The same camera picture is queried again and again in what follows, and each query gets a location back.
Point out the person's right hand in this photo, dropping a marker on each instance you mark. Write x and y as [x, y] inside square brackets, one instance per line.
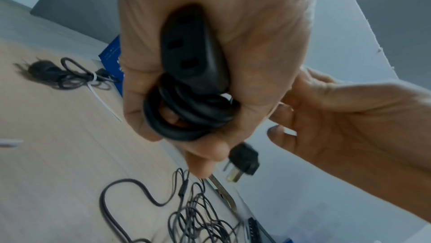
[363, 135]

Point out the person's left hand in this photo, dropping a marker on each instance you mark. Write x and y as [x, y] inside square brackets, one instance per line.
[262, 37]

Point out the small black screen device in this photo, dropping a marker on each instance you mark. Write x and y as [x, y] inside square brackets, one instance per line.
[256, 231]

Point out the blue triangular box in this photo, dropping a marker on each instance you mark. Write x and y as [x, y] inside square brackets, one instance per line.
[112, 53]

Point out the light wooden table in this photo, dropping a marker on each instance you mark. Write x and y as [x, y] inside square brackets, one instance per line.
[50, 156]

